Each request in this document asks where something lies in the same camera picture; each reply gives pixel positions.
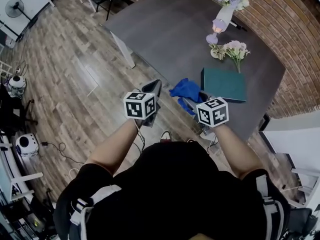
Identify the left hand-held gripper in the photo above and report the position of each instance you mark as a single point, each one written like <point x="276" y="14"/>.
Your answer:
<point x="138" y="107"/>

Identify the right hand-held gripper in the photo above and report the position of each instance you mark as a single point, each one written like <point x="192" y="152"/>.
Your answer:
<point x="212" y="112"/>

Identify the blue cloth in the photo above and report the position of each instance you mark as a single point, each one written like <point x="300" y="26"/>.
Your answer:
<point x="186" y="90"/>

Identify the dark teal box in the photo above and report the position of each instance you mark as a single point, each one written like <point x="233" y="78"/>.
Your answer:
<point x="223" y="84"/>

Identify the person's right forearm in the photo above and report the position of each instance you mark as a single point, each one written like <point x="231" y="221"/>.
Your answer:
<point x="237" y="154"/>

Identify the person's left forearm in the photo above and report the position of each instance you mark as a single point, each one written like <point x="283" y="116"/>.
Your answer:
<point x="112" y="149"/>

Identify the person's shoe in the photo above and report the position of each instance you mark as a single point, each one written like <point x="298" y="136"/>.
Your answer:
<point x="165" y="136"/>

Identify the white table leg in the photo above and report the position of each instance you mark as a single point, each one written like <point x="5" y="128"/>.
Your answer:
<point x="123" y="50"/>

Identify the white flower bouquet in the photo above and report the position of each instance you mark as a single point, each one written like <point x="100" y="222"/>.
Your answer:
<point x="236" y="50"/>

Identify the person's black shirt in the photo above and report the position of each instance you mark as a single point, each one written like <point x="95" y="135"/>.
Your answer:
<point x="175" y="194"/>

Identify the black pen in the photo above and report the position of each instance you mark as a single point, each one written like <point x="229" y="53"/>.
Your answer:
<point x="238" y="26"/>

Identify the white vase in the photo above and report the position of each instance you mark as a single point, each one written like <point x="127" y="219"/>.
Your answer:
<point x="223" y="17"/>

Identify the white shelf unit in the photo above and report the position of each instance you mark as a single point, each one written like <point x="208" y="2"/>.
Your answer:
<point x="306" y="176"/>

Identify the round white device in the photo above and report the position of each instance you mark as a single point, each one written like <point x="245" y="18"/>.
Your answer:
<point x="17" y="82"/>
<point x="27" y="145"/>

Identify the black office chair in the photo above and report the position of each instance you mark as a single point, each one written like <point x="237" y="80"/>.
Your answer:
<point x="12" y="109"/>

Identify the black coat rack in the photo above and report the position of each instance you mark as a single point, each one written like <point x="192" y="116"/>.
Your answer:
<point x="10" y="30"/>

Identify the black standing fan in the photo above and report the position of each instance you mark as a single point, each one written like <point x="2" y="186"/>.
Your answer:
<point x="15" y="7"/>

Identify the black mesh chair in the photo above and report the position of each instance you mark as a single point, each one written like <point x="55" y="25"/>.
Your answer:
<point x="303" y="224"/>

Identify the white metal frame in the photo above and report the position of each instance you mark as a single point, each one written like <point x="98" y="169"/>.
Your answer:
<point x="17" y="179"/>

